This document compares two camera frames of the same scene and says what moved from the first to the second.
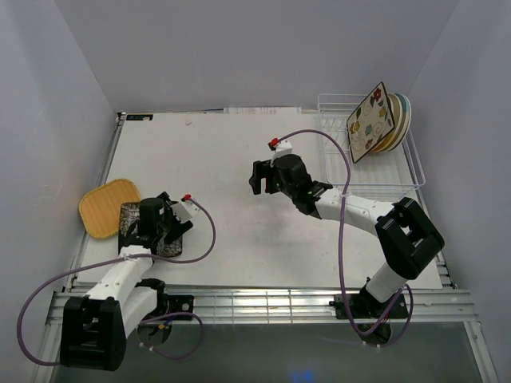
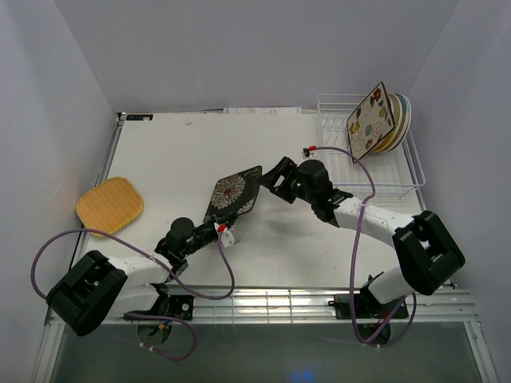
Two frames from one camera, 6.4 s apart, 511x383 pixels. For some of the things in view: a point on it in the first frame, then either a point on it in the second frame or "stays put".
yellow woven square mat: x=100 y=207 stays put
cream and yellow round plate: x=396 y=112 stays put
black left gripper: x=178 y=227 -> x=212 y=224
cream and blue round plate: x=407 y=121 stays put
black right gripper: x=263 y=170 -> x=289 y=169
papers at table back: x=262 y=110 stays put
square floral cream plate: x=370 y=122 stays put
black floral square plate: x=167 y=246 -> x=235 y=194
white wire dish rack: x=394 y=173 stays put
